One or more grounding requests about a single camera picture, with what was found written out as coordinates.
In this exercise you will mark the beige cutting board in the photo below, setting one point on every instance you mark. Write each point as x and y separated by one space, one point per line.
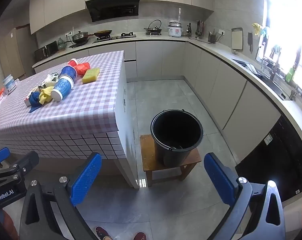
237 39

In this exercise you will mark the wooden door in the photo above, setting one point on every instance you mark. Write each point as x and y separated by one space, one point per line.
13 52

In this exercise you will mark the person's shoe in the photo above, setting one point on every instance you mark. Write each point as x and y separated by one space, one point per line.
139 236
103 233

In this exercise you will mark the checkered table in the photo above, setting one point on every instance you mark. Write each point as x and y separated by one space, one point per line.
78 105

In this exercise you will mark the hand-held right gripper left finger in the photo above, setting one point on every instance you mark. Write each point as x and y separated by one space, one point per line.
87 180

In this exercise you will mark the metal faucet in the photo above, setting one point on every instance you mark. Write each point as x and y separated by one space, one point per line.
274 70

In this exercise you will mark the black gas stove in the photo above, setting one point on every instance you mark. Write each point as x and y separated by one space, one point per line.
116 37

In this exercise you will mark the black frying pan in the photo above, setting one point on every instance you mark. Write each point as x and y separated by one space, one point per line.
103 33

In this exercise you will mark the black range hood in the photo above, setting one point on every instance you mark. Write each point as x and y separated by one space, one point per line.
111 7

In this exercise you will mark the metal utensil rack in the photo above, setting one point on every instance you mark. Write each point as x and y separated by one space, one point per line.
200 30

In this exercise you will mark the blue cloth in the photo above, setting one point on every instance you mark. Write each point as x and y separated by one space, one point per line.
35 102

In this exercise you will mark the green bottle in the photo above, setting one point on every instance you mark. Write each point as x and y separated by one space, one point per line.
290 75

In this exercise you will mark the yellow sponge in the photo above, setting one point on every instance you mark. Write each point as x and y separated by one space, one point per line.
91 75

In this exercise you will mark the island socket panel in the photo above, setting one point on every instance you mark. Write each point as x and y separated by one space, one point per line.
124 100

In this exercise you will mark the yellow cloth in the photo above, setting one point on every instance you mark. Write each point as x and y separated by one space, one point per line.
46 95

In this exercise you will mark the person's left shoe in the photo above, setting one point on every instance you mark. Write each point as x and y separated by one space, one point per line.
103 233

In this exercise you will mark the kitchen window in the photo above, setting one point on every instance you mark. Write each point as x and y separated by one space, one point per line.
283 30

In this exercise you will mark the black microwave oven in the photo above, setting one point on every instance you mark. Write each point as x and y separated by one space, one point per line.
46 51

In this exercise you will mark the yellow rubber glove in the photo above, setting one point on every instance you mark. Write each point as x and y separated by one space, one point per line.
256 27

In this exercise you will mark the black built-in dishwasher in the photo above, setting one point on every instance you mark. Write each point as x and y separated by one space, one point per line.
273 160

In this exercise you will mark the beige kitchen cabinets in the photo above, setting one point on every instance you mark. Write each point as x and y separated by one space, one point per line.
153 60
53 0

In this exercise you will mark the kitchen sink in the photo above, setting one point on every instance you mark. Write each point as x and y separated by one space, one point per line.
270 82

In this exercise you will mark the black cleaver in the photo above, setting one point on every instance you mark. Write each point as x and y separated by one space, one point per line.
250 41

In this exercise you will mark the beige upper kitchen cabinets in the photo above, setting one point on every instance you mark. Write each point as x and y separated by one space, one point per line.
53 0

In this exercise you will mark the white red packet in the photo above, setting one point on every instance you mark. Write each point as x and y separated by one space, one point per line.
28 100

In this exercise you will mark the dark glass bottle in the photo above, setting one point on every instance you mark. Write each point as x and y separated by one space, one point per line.
189 30

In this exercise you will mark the dark chopstick holder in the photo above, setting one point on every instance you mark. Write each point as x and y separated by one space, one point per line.
212 38

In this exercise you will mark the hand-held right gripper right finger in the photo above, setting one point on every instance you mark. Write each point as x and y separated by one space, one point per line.
221 180

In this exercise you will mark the wok with glass lid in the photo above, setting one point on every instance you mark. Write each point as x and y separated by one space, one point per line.
80 37

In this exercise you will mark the clear plastic bag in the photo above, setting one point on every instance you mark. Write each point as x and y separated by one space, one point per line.
50 80

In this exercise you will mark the orange red wrapper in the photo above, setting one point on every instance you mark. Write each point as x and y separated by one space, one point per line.
81 68

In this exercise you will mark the beige lower kitchen cabinets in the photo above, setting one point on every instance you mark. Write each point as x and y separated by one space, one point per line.
153 60

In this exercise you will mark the black plastic bucket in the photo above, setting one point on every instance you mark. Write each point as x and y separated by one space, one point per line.
176 130

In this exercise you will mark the blue white box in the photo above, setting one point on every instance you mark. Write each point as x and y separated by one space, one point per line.
10 84

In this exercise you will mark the green ceramic vase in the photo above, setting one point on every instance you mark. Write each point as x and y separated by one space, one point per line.
61 44

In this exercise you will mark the red paper cup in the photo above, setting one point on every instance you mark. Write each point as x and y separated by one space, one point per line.
72 62

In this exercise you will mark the dark blue paper cup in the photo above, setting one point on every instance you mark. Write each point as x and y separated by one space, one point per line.
68 72

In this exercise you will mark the black kettle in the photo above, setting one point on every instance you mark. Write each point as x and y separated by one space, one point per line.
153 28

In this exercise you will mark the white rice cooker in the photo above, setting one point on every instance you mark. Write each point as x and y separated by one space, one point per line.
175 30

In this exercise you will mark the person's right shoe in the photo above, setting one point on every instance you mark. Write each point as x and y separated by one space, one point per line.
139 236

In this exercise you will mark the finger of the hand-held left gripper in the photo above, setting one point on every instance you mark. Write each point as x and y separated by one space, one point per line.
28 160
0 156

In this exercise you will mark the light blue patterned paper cup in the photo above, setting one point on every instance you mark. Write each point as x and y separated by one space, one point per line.
62 88

